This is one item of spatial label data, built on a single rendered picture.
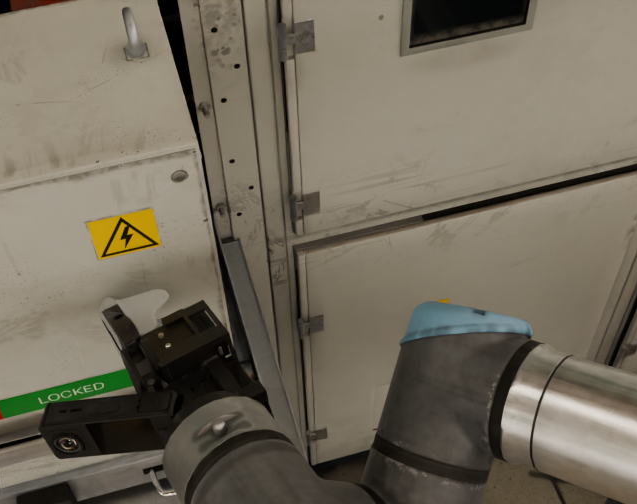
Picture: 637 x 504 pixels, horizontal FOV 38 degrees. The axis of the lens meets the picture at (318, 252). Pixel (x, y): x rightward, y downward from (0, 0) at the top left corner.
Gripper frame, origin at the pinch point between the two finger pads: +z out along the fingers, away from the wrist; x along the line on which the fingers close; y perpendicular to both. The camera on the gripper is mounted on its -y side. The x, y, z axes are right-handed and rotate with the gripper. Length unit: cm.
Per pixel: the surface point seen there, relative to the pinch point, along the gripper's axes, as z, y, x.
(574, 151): 23, 77, -28
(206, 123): 33.6, 24.4, -5.3
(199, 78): 31.6, 24.4, 2.0
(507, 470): 37, 71, -117
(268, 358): 18.9, 19.7, -33.9
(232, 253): 37, 24, -29
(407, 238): 32, 51, -38
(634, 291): 31, 101, -77
